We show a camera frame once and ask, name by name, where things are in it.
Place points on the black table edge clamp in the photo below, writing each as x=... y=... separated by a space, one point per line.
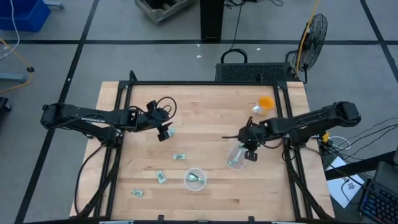
x=251 y=219
x=160 y=219

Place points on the silver aluminium bracket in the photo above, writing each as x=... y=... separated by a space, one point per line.
x=116 y=222
x=286 y=222

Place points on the yellow plug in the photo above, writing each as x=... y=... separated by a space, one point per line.
x=325 y=137

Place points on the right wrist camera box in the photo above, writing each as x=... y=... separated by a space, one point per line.
x=252 y=127

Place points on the white paper sheet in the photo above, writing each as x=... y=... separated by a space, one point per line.
x=339 y=186

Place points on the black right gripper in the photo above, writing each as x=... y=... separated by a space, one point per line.
x=250 y=140

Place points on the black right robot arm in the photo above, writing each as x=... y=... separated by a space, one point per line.
x=314 y=119

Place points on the small green packet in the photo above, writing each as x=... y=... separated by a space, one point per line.
x=234 y=160
x=172 y=132
x=194 y=178
x=179 y=156
x=161 y=176
x=137 y=193

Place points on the black perforated computer case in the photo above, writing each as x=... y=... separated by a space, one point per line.
x=253 y=72

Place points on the black backlit keyboard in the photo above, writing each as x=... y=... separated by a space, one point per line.
x=379 y=202

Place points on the black bar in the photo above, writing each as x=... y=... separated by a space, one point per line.
x=357 y=166

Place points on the blue plastic bin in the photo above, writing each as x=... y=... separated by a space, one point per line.
x=23 y=14

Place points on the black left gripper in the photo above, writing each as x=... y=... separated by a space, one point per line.
x=154 y=119

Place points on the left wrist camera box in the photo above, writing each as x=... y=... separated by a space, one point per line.
x=151 y=105

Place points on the clear oval plastic container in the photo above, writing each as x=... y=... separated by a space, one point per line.
x=234 y=166

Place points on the grey table foot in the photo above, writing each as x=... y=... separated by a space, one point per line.
x=12 y=77

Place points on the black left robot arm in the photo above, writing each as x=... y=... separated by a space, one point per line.
x=77 y=113

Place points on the black object at floor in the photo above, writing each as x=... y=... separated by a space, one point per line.
x=3 y=107

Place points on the black pillar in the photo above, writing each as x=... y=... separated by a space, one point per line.
x=212 y=18

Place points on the black floor fan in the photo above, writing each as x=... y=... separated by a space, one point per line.
x=312 y=42

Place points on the black aluminium table frame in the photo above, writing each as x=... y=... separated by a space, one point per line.
x=280 y=85

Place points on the clear round plastic container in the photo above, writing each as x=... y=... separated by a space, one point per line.
x=195 y=186

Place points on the grey wooden crate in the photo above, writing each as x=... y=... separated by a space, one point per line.
x=161 y=9

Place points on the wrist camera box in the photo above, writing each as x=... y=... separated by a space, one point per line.
x=151 y=105
x=252 y=127

